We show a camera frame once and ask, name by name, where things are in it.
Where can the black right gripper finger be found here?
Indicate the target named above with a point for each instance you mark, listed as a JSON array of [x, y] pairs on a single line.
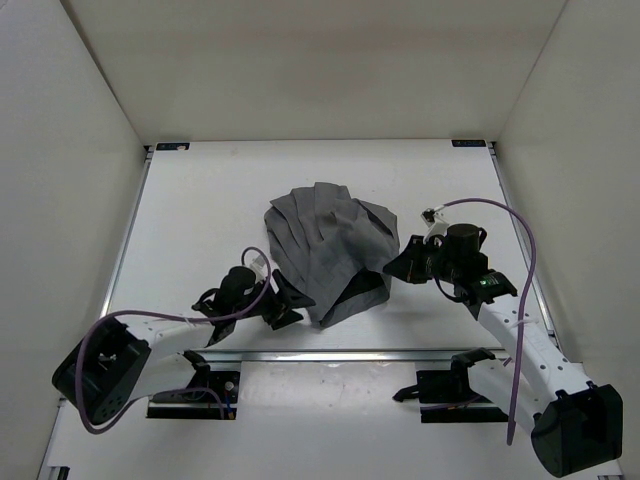
[[415, 248], [407, 269]]

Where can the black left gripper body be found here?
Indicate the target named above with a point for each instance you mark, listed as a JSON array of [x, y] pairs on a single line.
[[270, 305]]

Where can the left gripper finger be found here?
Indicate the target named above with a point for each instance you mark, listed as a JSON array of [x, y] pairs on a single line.
[[289, 295], [285, 319]]

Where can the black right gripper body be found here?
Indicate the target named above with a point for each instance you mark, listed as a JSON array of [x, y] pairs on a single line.
[[442, 267]]

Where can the grey pleated skirt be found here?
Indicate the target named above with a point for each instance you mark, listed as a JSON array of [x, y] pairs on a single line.
[[332, 247]]

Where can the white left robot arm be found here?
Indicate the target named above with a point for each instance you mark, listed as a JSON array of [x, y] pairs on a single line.
[[128, 355]]

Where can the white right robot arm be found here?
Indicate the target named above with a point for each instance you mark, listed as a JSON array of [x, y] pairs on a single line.
[[573, 423]]

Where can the right blue corner label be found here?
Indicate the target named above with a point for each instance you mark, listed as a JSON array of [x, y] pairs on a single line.
[[468, 143]]

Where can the blue corner label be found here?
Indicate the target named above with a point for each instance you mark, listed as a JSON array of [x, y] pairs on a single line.
[[172, 146], [468, 143]]

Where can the left blue corner label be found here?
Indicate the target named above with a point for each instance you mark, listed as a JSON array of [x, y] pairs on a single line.
[[172, 146]]

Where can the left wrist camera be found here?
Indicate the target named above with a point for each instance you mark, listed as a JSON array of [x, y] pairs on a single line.
[[237, 284]]

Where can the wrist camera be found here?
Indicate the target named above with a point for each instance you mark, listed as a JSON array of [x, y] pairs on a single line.
[[465, 240], [237, 284]]

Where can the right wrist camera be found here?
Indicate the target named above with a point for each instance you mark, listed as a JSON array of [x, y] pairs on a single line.
[[465, 240]]

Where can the aluminium front rail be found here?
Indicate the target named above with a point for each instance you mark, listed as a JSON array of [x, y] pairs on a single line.
[[329, 356]]

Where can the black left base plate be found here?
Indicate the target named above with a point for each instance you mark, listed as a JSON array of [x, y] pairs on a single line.
[[212, 395]]

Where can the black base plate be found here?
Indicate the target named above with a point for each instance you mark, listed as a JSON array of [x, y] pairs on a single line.
[[445, 396], [212, 395]]

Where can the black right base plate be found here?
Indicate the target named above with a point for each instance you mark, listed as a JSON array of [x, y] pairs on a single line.
[[445, 396]]

